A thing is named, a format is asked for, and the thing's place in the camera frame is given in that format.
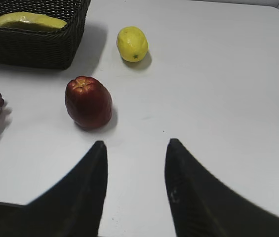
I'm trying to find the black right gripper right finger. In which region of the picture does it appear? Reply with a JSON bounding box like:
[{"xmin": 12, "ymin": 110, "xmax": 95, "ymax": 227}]
[{"xmin": 164, "ymin": 138, "xmax": 279, "ymax": 237}]

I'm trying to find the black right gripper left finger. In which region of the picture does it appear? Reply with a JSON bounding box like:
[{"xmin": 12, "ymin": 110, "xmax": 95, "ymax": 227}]
[{"xmin": 0, "ymin": 141, "xmax": 108, "ymax": 237}]

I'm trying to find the yellow banana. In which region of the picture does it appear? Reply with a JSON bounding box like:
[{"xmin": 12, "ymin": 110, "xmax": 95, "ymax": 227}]
[{"xmin": 0, "ymin": 12, "xmax": 67, "ymax": 32}]

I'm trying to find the dark brown wicker basket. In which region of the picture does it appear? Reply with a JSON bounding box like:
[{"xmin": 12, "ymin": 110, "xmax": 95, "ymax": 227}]
[{"xmin": 0, "ymin": 0, "xmax": 90, "ymax": 69}]

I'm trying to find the dark red apple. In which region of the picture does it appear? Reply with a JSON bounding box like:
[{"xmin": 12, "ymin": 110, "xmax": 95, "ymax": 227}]
[{"xmin": 65, "ymin": 76, "xmax": 113, "ymax": 130}]

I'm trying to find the yellow lemon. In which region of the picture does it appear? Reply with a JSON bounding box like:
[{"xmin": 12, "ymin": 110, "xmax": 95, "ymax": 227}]
[{"xmin": 117, "ymin": 26, "xmax": 149, "ymax": 62}]

